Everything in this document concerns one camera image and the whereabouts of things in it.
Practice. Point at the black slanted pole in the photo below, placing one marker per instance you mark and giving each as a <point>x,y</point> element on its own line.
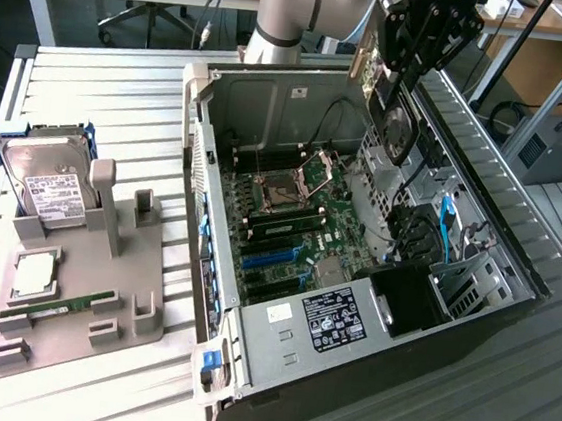
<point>520,39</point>

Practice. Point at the grey plastic parts rack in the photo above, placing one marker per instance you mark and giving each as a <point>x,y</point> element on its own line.
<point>79,310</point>

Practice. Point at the hard disk in blue caddy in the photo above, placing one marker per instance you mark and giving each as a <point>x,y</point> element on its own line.
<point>52,186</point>

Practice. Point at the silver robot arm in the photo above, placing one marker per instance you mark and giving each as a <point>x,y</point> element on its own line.
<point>282,9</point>

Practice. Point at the silver chipset heatsink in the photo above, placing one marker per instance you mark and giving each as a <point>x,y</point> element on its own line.
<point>332,273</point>

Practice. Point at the silver CPU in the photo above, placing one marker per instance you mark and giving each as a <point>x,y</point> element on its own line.
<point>35,275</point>

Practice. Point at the blue case latch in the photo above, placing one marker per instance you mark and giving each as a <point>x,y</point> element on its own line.
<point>210,361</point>

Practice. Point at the green RAM stick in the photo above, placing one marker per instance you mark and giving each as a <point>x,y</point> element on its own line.
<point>75,303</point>

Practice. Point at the graphics card with fan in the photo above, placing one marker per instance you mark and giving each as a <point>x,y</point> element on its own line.
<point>395,127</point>

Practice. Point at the black RAM stick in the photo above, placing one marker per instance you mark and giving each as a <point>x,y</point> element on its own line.
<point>279,223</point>

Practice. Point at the wooden desk with clutter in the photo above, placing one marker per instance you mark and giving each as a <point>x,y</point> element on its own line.
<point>557,26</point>

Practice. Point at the office chair base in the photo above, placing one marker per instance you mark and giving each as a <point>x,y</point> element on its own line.
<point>150,16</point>

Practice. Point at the silver power supply unit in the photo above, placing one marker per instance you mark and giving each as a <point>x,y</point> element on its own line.
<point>266,350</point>

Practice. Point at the green motherboard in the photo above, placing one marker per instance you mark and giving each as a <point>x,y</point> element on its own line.
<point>330,216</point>

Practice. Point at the CPU socket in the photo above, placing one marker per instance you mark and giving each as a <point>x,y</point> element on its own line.
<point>277,195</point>

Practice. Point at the open black PC case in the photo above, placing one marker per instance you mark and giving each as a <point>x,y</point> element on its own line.
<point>368,380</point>

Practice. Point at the silver disk bay cage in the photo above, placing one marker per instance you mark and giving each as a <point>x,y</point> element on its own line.
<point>379,180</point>

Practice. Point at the grey control box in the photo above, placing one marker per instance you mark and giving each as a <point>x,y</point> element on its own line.
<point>558,154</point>

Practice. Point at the locking lever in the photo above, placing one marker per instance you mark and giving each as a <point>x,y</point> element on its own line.
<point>259,163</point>

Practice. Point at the metal socket cover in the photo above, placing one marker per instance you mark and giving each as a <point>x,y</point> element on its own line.
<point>315,171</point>

